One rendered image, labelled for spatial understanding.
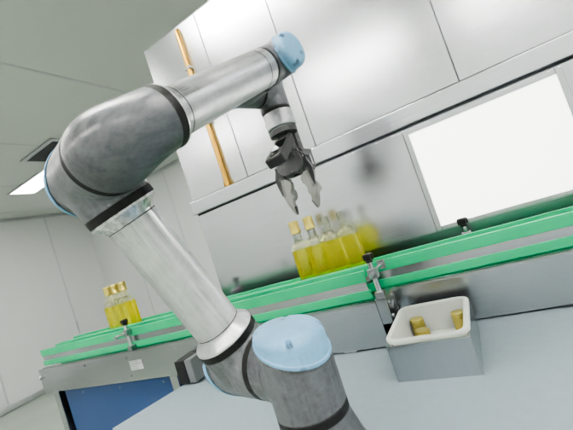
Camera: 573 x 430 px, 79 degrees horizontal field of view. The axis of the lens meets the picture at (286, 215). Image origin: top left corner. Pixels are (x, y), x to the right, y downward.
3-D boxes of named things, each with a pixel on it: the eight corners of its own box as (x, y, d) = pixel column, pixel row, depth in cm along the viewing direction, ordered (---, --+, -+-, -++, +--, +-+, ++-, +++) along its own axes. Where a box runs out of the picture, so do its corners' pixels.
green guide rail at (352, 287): (373, 297, 98) (363, 270, 98) (372, 299, 97) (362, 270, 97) (46, 364, 178) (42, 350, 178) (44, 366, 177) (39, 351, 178)
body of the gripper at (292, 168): (319, 170, 90) (303, 125, 91) (305, 170, 82) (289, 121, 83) (293, 180, 93) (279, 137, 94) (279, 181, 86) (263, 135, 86)
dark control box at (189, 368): (212, 371, 124) (205, 348, 124) (197, 384, 117) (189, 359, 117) (195, 374, 128) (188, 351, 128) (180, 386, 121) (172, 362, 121)
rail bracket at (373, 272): (394, 285, 103) (379, 245, 104) (382, 304, 88) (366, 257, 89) (384, 287, 105) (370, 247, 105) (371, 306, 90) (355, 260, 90)
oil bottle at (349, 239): (377, 285, 113) (355, 222, 114) (373, 290, 108) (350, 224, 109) (361, 288, 115) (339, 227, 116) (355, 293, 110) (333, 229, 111)
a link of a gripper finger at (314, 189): (334, 199, 87) (315, 168, 89) (326, 200, 82) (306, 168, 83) (324, 206, 89) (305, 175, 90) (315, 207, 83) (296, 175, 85)
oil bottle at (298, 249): (328, 295, 121) (309, 236, 122) (323, 300, 116) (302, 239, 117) (315, 299, 123) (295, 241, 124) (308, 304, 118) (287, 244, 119)
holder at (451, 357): (478, 321, 93) (468, 293, 93) (483, 374, 68) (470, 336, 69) (413, 331, 100) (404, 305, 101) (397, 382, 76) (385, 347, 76)
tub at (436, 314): (479, 327, 88) (467, 293, 88) (484, 373, 68) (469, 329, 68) (410, 337, 96) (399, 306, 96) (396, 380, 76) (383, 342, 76)
